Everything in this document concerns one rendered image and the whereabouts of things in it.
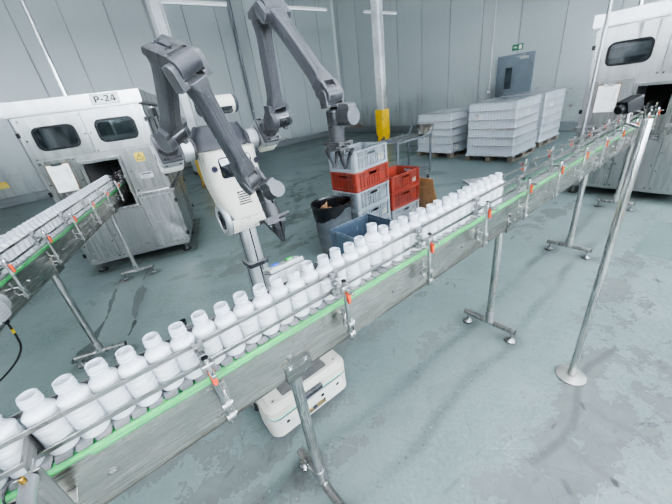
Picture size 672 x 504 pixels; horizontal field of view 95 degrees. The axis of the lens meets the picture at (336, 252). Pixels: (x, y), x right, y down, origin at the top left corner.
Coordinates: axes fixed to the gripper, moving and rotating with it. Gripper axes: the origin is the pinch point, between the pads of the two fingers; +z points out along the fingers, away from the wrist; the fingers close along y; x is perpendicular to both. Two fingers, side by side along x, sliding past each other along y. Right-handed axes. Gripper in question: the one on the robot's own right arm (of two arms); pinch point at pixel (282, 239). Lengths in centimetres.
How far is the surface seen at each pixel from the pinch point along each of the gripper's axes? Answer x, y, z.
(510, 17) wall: 318, 1027, -305
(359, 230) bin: 49, 72, 17
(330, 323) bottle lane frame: -14.3, -1.4, 32.5
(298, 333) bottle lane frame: -15.7, -13.9, 28.9
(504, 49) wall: 352, 1026, -238
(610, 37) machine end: 6, 473, -69
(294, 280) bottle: -18.3, -9.5, 12.1
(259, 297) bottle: -18.1, -21.6, 11.9
